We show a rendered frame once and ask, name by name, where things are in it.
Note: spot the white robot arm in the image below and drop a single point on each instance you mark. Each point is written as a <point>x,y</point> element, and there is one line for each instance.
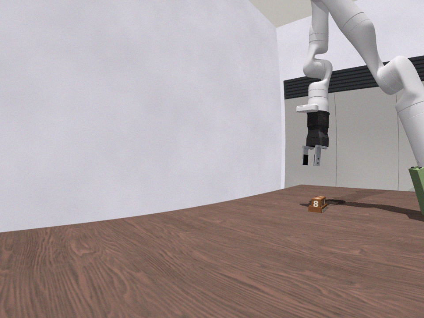
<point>398,74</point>

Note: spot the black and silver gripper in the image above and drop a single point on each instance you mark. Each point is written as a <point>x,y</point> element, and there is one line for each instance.
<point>318,123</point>

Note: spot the orange open tray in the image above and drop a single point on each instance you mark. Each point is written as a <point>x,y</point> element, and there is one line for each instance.
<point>317,209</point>

